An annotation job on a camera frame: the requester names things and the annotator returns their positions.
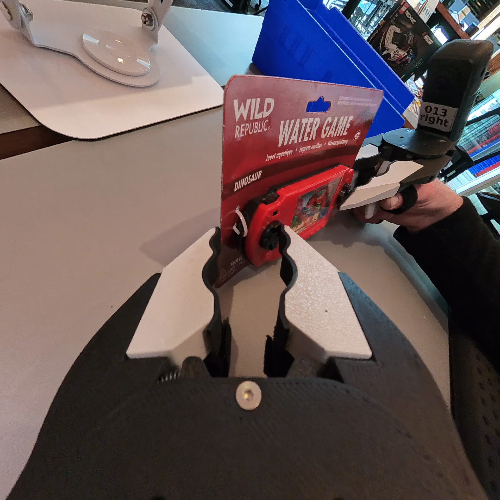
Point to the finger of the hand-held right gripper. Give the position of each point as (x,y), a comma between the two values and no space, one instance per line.
(367,152)
(381,187)

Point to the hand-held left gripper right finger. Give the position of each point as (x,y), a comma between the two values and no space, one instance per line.
(324,312)

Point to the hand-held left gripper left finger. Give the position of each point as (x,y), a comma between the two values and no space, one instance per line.
(174,316)

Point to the red handheld toy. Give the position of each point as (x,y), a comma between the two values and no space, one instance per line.
(273,132)

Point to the person's right forearm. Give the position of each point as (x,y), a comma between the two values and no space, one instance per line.
(461,265)

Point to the person's right hand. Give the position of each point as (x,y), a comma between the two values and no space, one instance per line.
(433,207)

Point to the blue plastic bin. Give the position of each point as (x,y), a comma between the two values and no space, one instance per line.
(394,86)
(297,43)

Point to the toy car box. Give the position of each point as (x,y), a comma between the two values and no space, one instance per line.
(406,39)

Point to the black perforated foam pad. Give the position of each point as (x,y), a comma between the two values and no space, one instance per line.
(476,410)

